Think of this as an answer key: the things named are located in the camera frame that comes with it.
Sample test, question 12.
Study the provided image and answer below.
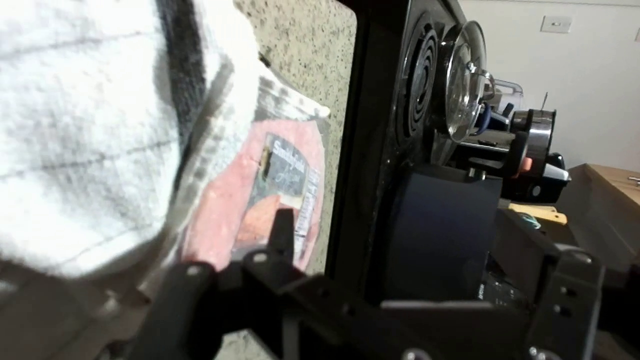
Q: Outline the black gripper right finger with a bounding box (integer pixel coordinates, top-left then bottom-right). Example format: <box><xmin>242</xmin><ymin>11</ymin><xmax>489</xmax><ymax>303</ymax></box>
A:
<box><xmin>492</xmin><ymin>207</ymin><xmax>606</xmax><ymax>360</ymax></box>

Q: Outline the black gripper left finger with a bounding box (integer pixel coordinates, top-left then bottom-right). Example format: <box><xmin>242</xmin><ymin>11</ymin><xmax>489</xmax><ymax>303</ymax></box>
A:
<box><xmin>125</xmin><ymin>207</ymin><xmax>335</xmax><ymax>360</ymax></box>

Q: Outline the pink sliced ham package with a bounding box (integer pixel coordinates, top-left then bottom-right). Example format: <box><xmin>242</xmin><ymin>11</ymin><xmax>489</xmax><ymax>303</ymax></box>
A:
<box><xmin>180</xmin><ymin>118</ymin><xmax>328</xmax><ymax>274</ymax></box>

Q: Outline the white striped towel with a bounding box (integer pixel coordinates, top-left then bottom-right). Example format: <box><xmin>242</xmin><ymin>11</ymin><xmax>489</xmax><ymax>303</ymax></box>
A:
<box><xmin>0</xmin><ymin>0</ymin><xmax>334</xmax><ymax>287</ymax></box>

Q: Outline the glass pot lid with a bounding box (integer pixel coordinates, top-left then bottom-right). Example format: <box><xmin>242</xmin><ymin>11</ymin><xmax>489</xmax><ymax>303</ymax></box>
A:
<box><xmin>439</xmin><ymin>18</ymin><xmax>497</xmax><ymax>144</ymax></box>

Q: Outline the black stove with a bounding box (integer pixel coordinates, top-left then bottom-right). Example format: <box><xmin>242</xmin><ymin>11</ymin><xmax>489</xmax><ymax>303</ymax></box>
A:
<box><xmin>324</xmin><ymin>0</ymin><xmax>508</xmax><ymax>317</ymax></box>

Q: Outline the white wall outlet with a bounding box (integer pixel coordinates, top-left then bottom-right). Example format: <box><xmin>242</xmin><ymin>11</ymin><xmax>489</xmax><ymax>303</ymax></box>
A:
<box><xmin>538</xmin><ymin>14</ymin><xmax>574</xmax><ymax>36</ymax></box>

